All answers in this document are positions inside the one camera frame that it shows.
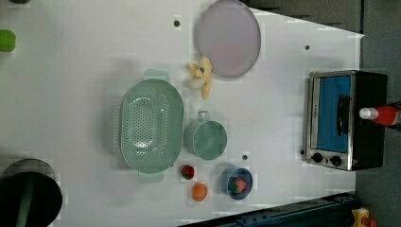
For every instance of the red ketchup bottle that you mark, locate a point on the red ketchup bottle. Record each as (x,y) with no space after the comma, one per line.
(386,116)

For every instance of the black toaster oven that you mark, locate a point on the black toaster oven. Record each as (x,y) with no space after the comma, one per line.
(336,136)

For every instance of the green measuring cup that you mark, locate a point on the green measuring cup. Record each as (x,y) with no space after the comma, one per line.
(205,138)

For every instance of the peeled toy banana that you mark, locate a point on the peeled toy banana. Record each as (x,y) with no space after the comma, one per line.
(201,76)

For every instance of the green perforated colander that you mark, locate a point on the green perforated colander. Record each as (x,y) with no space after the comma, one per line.
(151,126)

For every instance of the red toy strawberry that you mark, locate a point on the red toy strawberry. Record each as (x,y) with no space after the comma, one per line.
(188,172)

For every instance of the orange toy fruit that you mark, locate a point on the orange toy fruit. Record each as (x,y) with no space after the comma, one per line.
(199,192)

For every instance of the blue small bowl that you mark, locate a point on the blue small bowl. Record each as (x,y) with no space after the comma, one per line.
(231,173)

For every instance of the red toy fruit in bowl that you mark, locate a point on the red toy fruit in bowl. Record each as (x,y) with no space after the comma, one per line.
(237,186)

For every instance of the lavender round plate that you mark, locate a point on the lavender round plate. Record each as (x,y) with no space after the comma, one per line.
(229,35)

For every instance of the yellow orange object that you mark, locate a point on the yellow orange object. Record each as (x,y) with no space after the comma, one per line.
(363,219)

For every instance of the green small object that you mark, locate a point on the green small object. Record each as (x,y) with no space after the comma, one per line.
(7,40)

